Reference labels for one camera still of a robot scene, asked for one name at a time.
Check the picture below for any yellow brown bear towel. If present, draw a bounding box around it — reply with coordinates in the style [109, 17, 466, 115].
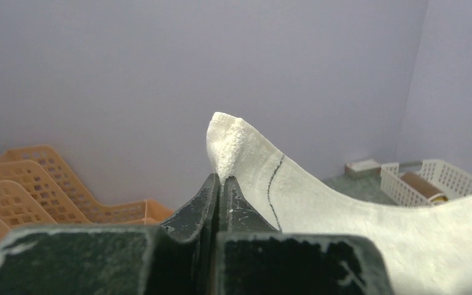
[400, 172, 449, 203]

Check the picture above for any white perforated plastic basket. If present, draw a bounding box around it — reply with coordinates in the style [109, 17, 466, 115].
[380, 159, 472, 207]

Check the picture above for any orange plastic file organizer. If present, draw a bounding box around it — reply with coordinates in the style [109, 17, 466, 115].
[0, 145, 173, 239]

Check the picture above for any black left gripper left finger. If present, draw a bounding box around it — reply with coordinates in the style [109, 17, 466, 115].
[0, 174, 219, 294]

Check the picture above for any white red small box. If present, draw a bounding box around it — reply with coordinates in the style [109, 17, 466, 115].
[344, 159, 382, 178]

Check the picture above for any white terry towel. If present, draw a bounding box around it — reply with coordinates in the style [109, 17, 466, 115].
[206, 112, 472, 294]

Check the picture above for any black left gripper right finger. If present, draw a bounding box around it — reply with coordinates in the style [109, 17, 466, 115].
[215, 177, 393, 294]

